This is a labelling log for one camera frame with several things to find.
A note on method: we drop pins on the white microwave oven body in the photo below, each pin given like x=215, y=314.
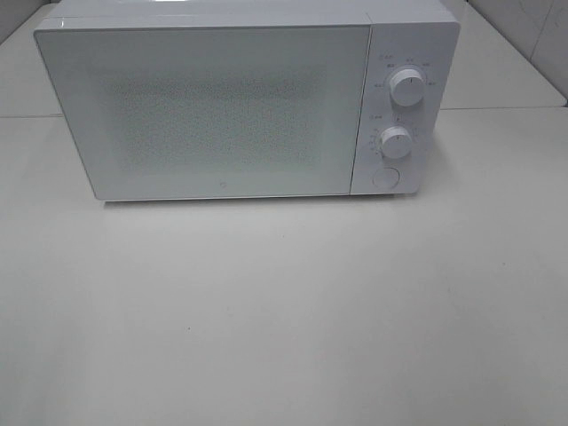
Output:
x=401, y=33

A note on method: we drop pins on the round door release button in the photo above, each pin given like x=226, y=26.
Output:
x=386, y=179

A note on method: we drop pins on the white control knob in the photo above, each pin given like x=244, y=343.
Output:
x=406, y=85
x=395, y=142

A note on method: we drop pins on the white microwave door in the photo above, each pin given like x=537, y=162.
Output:
x=165, y=114

